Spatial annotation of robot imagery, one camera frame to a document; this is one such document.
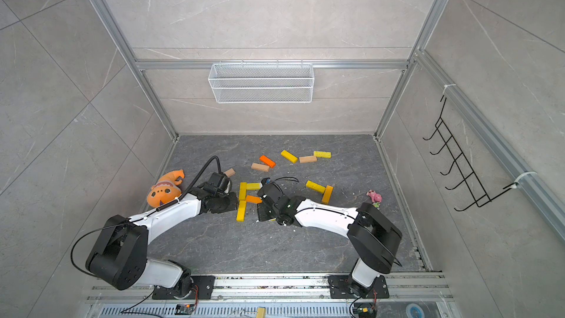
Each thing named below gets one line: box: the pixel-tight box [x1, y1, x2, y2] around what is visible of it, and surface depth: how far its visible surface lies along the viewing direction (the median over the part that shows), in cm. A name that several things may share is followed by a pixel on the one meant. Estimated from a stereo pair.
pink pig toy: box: [366, 189, 383, 203], surface depth 97 cm
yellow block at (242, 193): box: [238, 181, 247, 201], surface depth 100 cm
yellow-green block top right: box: [313, 150, 332, 159], surface depth 113 cm
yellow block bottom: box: [236, 199, 247, 223], surface depth 92 cm
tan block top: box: [299, 155, 318, 164], surface depth 110 cm
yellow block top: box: [280, 149, 299, 164], surface depth 113 cm
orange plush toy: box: [146, 169, 185, 208], surface depth 89 cm
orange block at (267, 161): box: [258, 154, 276, 168], surface depth 109 cm
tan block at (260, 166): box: [250, 162, 270, 173], surface depth 108 cm
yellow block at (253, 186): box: [246, 182, 262, 191], surface depth 100 cm
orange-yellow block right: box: [321, 184, 334, 205], surface depth 98 cm
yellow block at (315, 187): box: [306, 179, 326, 194], surface depth 100 cm
